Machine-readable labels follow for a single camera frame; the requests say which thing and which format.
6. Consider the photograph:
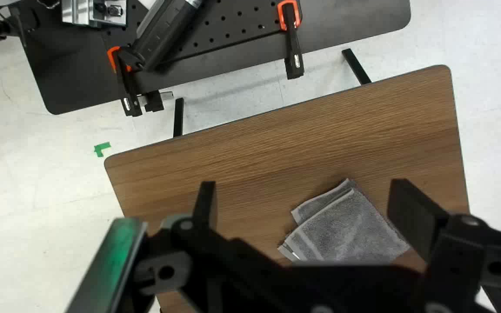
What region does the black stand leg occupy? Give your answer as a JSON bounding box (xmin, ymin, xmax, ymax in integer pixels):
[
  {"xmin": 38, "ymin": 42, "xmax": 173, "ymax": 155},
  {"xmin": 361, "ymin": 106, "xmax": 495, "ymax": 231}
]
[{"xmin": 0, "ymin": 0, "xmax": 38, "ymax": 44}]

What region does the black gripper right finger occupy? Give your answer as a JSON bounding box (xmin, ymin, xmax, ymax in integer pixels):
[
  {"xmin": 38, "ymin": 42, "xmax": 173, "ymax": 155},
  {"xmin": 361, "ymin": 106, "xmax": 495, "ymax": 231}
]
[{"xmin": 386, "ymin": 177, "xmax": 497, "ymax": 313}]

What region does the silver metal box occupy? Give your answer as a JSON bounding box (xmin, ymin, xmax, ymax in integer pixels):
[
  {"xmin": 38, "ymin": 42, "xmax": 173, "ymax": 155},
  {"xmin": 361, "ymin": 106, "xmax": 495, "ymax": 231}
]
[{"xmin": 58, "ymin": 0, "xmax": 128, "ymax": 28}]

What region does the orange and black bar clamp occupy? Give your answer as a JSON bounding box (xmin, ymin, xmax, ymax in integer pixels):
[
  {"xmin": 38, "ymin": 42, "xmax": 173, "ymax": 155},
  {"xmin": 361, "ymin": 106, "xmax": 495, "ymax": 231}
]
[
  {"xmin": 276, "ymin": 0, "xmax": 306, "ymax": 82},
  {"xmin": 105, "ymin": 44, "xmax": 145, "ymax": 118}
]

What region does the grey towel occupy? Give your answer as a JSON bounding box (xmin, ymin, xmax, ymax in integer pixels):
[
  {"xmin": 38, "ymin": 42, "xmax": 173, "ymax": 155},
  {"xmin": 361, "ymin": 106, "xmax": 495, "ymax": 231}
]
[{"xmin": 276, "ymin": 177, "xmax": 412, "ymax": 266}]

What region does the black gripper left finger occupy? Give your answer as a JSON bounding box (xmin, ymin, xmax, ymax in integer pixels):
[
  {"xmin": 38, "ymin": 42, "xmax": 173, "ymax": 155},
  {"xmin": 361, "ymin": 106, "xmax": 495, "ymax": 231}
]
[{"xmin": 170, "ymin": 179, "xmax": 299, "ymax": 313}]

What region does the green glossy mount plate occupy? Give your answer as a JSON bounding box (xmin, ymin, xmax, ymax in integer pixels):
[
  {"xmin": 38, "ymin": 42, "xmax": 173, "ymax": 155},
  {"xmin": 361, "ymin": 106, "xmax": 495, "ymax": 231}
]
[{"xmin": 65, "ymin": 216, "xmax": 149, "ymax": 313}]

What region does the black cylindrical device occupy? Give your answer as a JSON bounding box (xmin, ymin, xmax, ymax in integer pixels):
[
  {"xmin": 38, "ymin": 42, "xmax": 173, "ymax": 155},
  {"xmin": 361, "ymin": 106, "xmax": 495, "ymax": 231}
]
[{"xmin": 132, "ymin": 0, "xmax": 212, "ymax": 73}]

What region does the black table leg bar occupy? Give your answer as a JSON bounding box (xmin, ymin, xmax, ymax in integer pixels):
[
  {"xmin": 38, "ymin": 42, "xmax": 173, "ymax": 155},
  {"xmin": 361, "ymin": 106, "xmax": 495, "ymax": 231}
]
[
  {"xmin": 340, "ymin": 47, "xmax": 373, "ymax": 87},
  {"xmin": 172, "ymin": 96, "xmax": 185, "ymax": 139}
]

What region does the green floor tape mark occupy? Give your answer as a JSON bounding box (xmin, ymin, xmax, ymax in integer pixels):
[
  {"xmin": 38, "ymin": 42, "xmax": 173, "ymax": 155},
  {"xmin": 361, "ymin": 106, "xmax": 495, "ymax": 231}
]
[{"xmin": 92, "ymin": 141, "xmax": 112, "ymax": 160}]

